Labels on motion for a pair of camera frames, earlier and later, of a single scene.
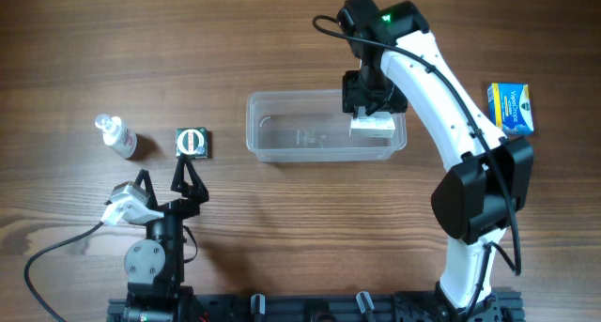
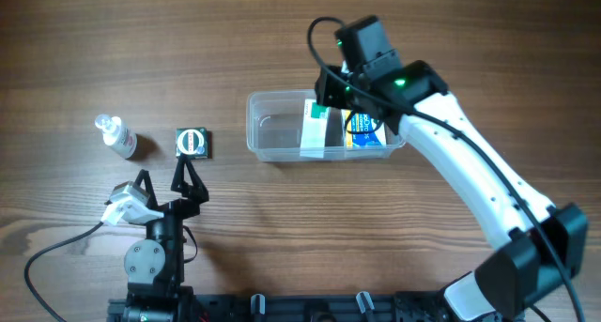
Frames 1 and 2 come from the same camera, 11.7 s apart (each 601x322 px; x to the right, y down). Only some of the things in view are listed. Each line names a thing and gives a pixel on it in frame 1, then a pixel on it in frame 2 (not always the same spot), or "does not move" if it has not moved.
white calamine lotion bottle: [117, 135] does not move
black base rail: [324, 308] does not move
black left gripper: [174, 206] does not move
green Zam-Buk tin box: [192, 141] does not move
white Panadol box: [377, 125] → [315, 130]
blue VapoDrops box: [510, 105] → [362, 130]
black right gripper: [374, 101] → [330, 90]
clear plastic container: [310, 126] does not move
